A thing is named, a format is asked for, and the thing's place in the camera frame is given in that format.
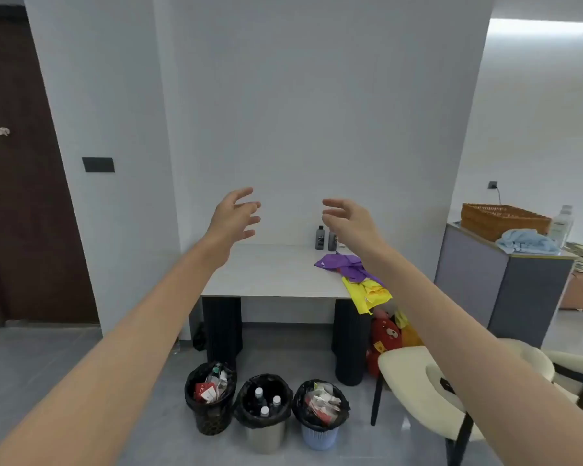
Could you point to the person's left hand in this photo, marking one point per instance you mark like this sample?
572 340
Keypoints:
228 223

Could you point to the person's right hand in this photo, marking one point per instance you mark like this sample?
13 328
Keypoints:
357 230

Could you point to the black garbage bag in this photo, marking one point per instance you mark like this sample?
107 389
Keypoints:
193 385
302 418
244 416

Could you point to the black bin with gold rim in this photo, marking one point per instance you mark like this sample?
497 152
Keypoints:
214 424

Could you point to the blue mesh plastic bin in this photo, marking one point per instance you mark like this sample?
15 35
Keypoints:
319 440

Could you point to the beige plastic bin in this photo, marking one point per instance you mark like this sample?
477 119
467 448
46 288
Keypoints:
266 439

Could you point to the person's right forearm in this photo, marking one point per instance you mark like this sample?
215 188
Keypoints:
466 359

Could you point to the person's left forearm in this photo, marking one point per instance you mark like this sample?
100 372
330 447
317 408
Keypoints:
126 363

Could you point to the dark grey bottle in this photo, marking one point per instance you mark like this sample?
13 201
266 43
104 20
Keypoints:
332 242
319 238

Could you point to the purple cloth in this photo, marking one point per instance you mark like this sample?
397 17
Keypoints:
342 262

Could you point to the yellow cloth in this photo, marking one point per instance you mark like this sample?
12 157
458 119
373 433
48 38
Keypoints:
369 293

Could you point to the red plush toy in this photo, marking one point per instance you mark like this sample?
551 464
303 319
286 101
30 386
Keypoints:
384 334

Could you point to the small crumpled black bag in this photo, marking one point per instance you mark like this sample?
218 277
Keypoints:
200 337

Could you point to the brown wicker basket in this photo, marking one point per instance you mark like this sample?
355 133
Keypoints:
495 220

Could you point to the green label plastic bottle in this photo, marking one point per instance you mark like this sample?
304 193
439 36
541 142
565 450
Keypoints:
217 371

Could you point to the crumpled white paper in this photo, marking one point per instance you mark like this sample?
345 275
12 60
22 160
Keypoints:
222 380

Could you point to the cream cushioned chair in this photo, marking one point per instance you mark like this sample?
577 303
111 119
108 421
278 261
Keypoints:
573 361
408 383

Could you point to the white green plastic packaging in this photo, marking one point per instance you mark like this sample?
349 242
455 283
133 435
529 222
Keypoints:
320 390

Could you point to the light blue towel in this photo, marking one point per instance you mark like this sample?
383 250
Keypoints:
524 240

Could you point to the white capped clear bottle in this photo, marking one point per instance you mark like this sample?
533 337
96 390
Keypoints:
258 393
276 400
265 411

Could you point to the red white snack wrapper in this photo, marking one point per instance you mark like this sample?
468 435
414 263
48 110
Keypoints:
323 407

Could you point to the dark brown door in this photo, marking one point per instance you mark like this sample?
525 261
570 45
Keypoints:
29 213

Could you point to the clear plastic bottle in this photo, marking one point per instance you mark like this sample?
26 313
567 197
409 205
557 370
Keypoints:
561 228

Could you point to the black wall switch panel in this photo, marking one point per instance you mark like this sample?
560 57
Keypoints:
98 164

